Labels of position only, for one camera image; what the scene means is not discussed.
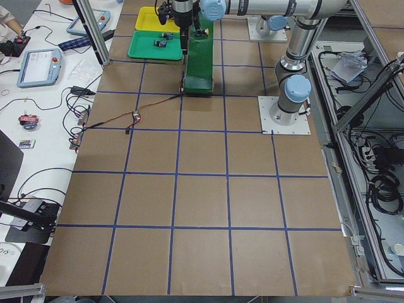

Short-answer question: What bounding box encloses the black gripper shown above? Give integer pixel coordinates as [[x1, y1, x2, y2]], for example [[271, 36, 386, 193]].
[[157, 0, 203, 54]]

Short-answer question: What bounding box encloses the green push button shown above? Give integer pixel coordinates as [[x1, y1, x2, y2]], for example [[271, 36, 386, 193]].
[[154, 39, 167, 48], [162, 32, 174, 40]]

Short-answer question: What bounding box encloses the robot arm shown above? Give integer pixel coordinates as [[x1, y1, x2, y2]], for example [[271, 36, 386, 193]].
[[154, 0, 346, 77]]

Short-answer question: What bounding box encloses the yellow plastic tray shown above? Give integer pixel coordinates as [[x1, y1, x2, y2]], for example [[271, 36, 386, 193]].
[[135, 6, 179, 33]]

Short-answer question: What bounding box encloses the green conveyor belt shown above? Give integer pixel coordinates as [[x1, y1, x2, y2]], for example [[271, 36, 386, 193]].
[[182, 9, 214, 95]]

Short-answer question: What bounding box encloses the green plastic tray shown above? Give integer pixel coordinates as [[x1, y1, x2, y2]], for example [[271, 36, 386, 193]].
[[128, 30, 182, 61]]

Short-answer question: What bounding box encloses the teach pendant far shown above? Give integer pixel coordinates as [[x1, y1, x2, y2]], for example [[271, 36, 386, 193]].
[[66, 9, 112, 36]]

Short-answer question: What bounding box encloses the teach pendant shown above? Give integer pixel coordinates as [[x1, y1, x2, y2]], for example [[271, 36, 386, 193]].
[[66, 9, 112, 36], [16, 49, 62, 88]]

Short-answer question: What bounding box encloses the small controller circuit board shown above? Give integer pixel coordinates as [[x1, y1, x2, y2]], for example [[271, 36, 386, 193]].
[[132, 112, 141, 123]]

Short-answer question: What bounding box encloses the blue plaid pouch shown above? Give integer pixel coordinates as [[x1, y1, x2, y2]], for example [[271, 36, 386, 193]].
[[57, 37, 92, 51]]

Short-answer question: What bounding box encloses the black power adapter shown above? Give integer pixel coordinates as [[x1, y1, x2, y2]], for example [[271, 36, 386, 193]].
[[70, 86, 96, 97]]

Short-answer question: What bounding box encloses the teach pendant near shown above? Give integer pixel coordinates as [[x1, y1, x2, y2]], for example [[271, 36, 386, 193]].
[[16, 49, 62, 88]]

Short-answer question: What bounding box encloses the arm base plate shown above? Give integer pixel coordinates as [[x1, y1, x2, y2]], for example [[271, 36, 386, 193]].
[[247, 15, 288, 43], [258, 96, 311, 136]]

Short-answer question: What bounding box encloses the aluminium frame post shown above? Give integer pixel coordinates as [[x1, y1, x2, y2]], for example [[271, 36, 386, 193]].
[[73, 0, 110, 66]]

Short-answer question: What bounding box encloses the red black power cable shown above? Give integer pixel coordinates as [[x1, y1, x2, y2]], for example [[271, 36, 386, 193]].
[[83, 93, 184, 135]]

